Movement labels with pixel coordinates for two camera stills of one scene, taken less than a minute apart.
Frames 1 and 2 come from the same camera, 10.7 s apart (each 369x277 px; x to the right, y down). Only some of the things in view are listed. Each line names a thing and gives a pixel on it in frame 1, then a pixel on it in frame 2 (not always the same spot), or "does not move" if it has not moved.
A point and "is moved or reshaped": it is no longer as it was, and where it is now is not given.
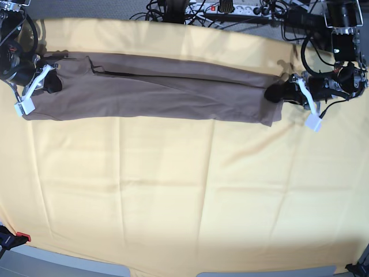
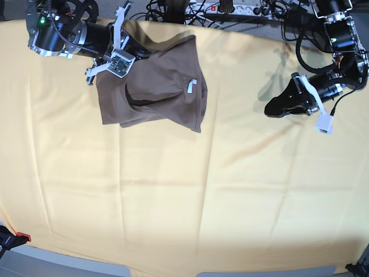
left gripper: x=25 y=72 -> x=99 y=40
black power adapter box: x=314 y=25 does not move
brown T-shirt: x=100 y=86 is moved or reshaped
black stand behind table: x=174 y=11 does not move
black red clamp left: x=8 y=240 does not move
